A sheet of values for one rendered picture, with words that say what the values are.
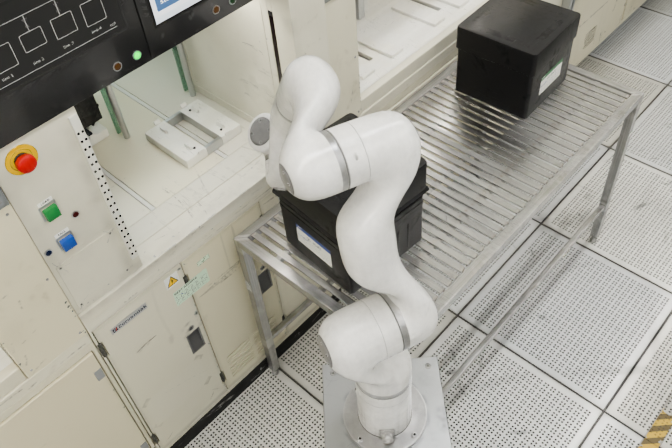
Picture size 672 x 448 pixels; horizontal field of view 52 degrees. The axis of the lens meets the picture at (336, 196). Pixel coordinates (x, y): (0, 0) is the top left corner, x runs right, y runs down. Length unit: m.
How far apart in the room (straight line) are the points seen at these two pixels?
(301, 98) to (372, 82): 1.20
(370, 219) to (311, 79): 0.24
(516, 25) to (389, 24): 0.49
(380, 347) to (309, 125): 0.45
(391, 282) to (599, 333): 1.64
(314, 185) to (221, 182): 1.00
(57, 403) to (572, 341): 1.75
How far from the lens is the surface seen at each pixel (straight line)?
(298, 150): 1.03
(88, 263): 1.74
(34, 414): 1.95
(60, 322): 1.80
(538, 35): 2.27
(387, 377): 1.39
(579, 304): 2.82
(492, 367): 2.61
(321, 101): 1.09
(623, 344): 2.76
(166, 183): 2.05
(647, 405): 2.66
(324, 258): 1.82
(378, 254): 1.15
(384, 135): 1.05
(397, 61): 2.37
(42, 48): 1.43
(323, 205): 1.63
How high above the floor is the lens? 2.24
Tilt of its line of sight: 46 degrees down
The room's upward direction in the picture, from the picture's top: 6 degrees counter-clockwise
